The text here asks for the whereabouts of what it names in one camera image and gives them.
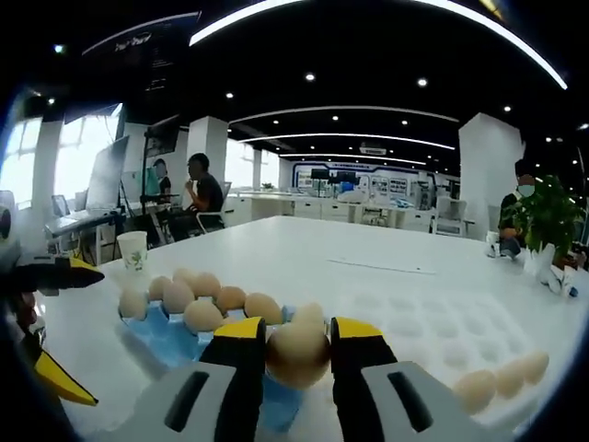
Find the white mesh office chair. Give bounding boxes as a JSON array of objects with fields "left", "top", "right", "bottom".
[{"left": 432, "top": 196, "right": 476, "bottom": 237}]

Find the grey side desk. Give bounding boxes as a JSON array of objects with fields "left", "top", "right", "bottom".
[{"left": 45, "top": 211, "right": 126, "bottom": 252}]

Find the white power strip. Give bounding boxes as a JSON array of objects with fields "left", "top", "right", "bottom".
[{"left": 327, "top": 258, "right": 437, "bottom": 276}]

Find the white square pillar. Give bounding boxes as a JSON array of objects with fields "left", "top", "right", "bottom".
[
  {"left": 187, "top": 115, "right": 230, "bottom": 186},
  {"left": 458, "top": 112, "right": 526, "bottom": 241}
]

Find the green potted plant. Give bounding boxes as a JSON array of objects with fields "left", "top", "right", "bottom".
[{"left": 501, "top": 173, "right": 586, "bottom": 287}]

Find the person's left hand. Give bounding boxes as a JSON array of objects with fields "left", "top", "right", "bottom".
[{"left": 11, "top": 291, "right": 40, "bottom": 333}]

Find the black screen on stand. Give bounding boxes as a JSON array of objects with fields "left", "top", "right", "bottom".
[{"left": 143, "top": 114, "right": 181, "bottom": 204}]

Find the cluster of brown eggs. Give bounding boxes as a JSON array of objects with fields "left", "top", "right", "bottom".
[{"left": 453, "top": 350, "right": 551, "bottom": 414}]

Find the white paper cup green print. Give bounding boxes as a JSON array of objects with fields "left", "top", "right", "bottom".
[{"left": 117, "top": 230, "right": 149, "bottom": 273}]

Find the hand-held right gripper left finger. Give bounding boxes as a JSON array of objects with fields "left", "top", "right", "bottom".
[{"left": 75, "top": 315, "right": 269, "bottom": 442}]

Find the white foam egg holder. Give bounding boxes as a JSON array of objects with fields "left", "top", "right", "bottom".
[{"left": 340, "top": 294, "right": 568, "bottom": 425}]

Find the white table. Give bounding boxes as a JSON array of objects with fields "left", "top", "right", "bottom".
[{"left": 40, "top": 215, "right": 589, "bottom": 442}]

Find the blue framed display wall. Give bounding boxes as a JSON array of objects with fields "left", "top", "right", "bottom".
[{"left": 292, "top": 158, "right": 443, "bottom": 192}]

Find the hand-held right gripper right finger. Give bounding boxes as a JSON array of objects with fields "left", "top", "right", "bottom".
[{"left": 329, "top": 315, "right": 513, "bottom": 442}]

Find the computer monitor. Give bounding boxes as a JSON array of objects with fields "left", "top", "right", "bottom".
[{"left": 86, "top": 135, "right": 132, "bottom": 214}]

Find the blue egg tray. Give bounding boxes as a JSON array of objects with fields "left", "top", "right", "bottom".
[{"left": 114, "top": 301, "right": 341, "bottom": 434}]

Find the white cabinet row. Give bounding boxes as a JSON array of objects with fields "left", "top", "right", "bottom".
[{"left": 225, "top": 191, "right": 461, "bottom": 232}]

